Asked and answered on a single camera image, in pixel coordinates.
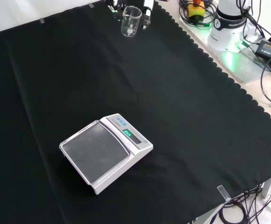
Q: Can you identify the green cable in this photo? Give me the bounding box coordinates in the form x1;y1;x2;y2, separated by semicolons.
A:
191;20;215;29

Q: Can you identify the black cable round stop button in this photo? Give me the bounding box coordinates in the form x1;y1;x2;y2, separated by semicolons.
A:
178;0;218;27

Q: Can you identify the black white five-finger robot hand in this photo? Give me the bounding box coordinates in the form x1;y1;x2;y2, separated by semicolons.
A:
105;0;155;30

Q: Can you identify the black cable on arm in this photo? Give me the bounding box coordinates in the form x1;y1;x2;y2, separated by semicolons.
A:
236;0;271;44

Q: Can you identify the white electronic balance steel pan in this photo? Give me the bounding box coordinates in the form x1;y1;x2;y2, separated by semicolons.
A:
59;113;154;196

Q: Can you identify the black bench cloth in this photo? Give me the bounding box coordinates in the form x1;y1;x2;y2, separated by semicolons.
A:
0;0;271;224

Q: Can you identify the yellow stop button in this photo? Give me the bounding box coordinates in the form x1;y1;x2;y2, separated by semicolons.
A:
188;0;206;21

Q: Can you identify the grey bench leg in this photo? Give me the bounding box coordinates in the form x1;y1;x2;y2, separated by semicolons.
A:
263;174;271;199

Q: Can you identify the black cable bundle under bench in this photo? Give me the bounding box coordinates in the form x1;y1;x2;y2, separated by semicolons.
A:
219;183;271;224

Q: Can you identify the clear glass beaker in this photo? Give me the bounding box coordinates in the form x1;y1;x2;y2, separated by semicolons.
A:
120;6;142;38

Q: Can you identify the grey metal base plate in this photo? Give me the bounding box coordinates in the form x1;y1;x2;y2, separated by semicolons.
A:
179;14;271;84

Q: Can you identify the black power adapter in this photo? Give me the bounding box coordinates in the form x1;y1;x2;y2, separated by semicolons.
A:
255;40;271;63

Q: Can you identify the clear tape strip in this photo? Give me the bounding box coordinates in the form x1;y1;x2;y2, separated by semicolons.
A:
216;185;231;202

